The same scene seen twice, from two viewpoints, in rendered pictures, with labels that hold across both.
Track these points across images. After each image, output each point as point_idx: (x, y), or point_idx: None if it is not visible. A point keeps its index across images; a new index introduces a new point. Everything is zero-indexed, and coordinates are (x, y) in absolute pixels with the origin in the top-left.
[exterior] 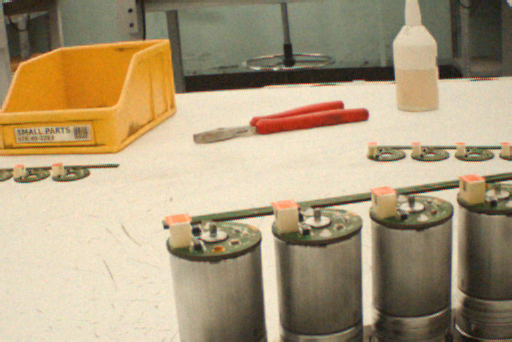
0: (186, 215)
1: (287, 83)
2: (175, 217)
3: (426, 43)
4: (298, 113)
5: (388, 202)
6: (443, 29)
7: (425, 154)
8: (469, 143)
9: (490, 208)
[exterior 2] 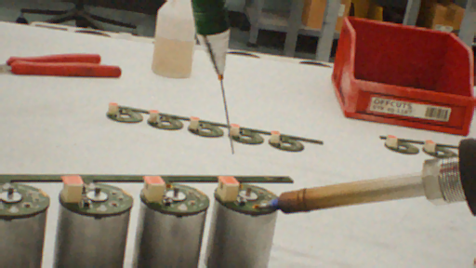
0: None
1: (76, 1)
2: None
3: (189, 17)
4: (55, 60)
5: (74, 190)
6: None
7: (161, 121)
8: (205, 117)
9: (164, 207)
